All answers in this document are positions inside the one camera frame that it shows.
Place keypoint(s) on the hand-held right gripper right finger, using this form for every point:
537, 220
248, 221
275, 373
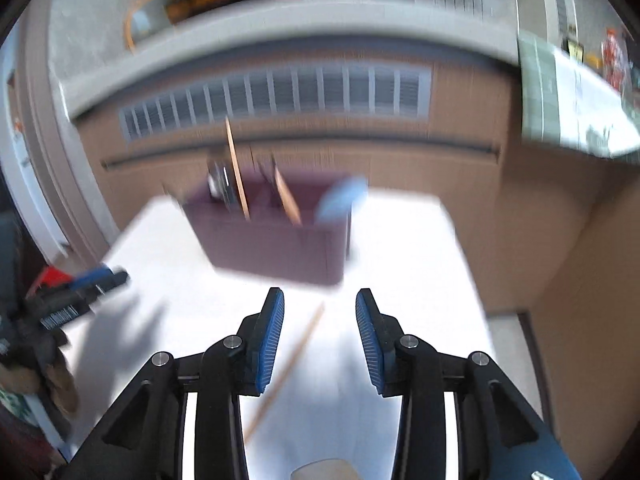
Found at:
367, 340

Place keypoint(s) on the grey vent grille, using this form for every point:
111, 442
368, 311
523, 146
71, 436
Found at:
300, 92

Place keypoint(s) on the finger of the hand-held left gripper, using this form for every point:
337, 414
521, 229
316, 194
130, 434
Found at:
102, 280

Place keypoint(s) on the beige rounded item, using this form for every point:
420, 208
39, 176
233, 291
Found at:
325, 471

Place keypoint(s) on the wooden spoon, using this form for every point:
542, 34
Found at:
289, 202

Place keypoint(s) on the blue spoon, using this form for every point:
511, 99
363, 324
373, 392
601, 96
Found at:
340, 197

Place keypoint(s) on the wooden cabinet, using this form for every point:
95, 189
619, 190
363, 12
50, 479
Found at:
475, 160

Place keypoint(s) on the white table cloth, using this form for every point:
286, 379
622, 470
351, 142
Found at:
400, 260

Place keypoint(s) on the metal spoon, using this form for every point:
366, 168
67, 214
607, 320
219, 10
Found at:
220, 185

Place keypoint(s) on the grey door frame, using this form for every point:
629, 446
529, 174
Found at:
55, 150

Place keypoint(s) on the mauve plastic utensil holder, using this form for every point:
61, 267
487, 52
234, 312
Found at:
270, 245

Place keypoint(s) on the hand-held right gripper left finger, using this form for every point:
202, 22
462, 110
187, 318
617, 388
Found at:
270, 340

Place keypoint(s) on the pale stone countertop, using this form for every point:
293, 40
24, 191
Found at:
300, 22

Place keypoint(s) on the wooden chopstick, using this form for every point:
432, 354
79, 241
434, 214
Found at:
287, 370
237, 175

